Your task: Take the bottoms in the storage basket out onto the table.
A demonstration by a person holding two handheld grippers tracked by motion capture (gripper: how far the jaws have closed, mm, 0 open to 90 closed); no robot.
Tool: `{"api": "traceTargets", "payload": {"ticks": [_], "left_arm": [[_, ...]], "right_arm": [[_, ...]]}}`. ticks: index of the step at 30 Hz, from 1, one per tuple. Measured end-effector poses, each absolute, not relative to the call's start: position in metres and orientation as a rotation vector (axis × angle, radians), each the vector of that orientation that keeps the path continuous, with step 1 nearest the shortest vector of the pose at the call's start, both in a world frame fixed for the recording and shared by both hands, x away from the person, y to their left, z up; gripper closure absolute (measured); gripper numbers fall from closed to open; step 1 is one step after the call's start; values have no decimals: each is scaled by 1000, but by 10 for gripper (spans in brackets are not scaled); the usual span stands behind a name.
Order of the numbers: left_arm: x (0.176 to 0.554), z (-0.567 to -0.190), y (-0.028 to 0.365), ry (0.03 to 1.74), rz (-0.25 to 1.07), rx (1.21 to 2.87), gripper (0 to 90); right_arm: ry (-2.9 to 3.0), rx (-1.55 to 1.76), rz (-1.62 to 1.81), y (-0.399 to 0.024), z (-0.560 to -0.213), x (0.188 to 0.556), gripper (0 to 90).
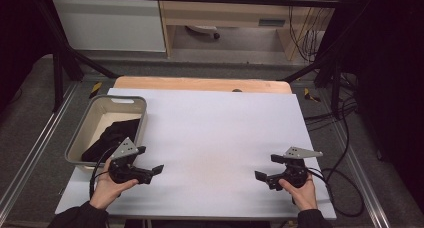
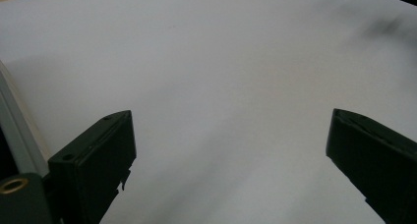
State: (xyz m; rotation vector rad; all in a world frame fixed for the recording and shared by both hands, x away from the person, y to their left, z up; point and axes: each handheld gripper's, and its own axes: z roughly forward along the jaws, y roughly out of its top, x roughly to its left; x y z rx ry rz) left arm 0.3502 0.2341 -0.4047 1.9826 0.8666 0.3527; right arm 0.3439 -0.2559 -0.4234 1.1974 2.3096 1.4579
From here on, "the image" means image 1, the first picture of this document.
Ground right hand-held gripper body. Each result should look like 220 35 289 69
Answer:
279 146 324 190

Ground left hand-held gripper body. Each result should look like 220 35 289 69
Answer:
108 137 145 185

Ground black cloth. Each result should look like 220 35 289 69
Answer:
81 118 142 163

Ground beige plastic basket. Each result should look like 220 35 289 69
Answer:
64 94 148 173

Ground person's right hand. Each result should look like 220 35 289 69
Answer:
278 173 319 212

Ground person's left hand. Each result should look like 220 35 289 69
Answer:
89 157 140 211

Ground white board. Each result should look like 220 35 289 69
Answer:
54 87 337 221

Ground yellow and black tape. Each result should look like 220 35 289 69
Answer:
303 87 322 103
88 81 103 100

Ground white cabinet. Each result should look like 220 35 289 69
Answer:
51 0 167 53

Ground chair base with caster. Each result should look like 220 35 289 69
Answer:
184 24 221 41

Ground light wooden desk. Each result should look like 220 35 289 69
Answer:
156 0 338 61

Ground left hand-held gripper cable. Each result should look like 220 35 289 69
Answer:
88 144 118 200

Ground hand-held gripper cable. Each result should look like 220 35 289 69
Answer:
305 167 365 218
88 144 118 200

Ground right hand-held gripper cable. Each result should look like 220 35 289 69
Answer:
305 167 365 218

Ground aluminium rail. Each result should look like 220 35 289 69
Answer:
0 82 80 216
328 119 392 228

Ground black floor cables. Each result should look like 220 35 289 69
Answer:
303 71 360 131

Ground hanging black cables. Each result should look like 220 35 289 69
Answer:
287 5 322 63

